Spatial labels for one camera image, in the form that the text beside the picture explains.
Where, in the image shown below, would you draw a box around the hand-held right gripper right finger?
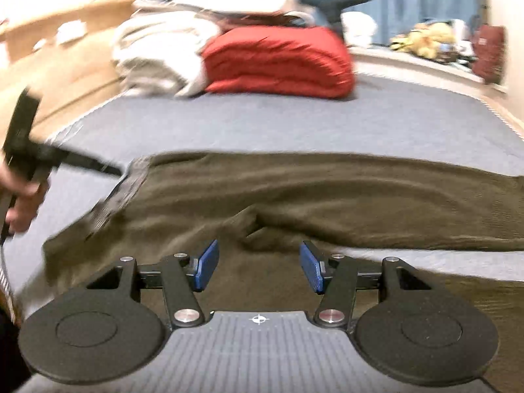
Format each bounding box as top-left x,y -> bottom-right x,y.
300,241 -> 435,329

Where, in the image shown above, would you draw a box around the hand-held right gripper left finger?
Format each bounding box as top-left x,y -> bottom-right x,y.
86,239 -> 220,330

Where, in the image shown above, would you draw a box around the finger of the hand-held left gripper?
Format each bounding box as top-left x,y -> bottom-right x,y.
48,146 -> 124,178

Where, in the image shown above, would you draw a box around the olive green corduroy blanket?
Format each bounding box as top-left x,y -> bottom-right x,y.
43,151 -> 524,393

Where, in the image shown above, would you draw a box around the person's left hand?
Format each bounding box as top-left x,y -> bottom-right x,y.
0,166 -> 50,235

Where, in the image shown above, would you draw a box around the small white object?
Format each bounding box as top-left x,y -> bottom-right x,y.
55,20 -> 89,44

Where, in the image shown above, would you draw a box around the white folded blanket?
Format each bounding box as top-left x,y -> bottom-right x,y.
111,10 -> 224,98

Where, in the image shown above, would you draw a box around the grey quilted mattress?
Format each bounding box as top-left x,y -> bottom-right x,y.
0,71 -> 524,393

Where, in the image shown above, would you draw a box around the red folded comforter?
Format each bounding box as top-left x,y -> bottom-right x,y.
201,26 -> 356,99

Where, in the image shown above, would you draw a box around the white window ledge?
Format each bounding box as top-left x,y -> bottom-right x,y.
348,45 -> 511,96

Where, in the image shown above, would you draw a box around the navy star-print folded blanket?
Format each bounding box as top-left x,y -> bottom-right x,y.
135,0 -> 317,30

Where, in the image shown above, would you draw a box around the white plush toy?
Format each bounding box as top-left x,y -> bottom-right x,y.
340,10 -> 380,48

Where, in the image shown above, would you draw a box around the yellow bear plush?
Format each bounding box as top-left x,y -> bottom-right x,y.
389,28 -> 440,59

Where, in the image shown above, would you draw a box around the yellow duck plush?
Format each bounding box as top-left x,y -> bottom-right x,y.
421,22 -> 458,47

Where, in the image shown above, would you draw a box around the dark red cushion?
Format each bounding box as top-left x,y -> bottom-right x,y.
471,25 -> 509,85

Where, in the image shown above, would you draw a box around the wooden bed frame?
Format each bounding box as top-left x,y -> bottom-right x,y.
0,0 -> 524,142

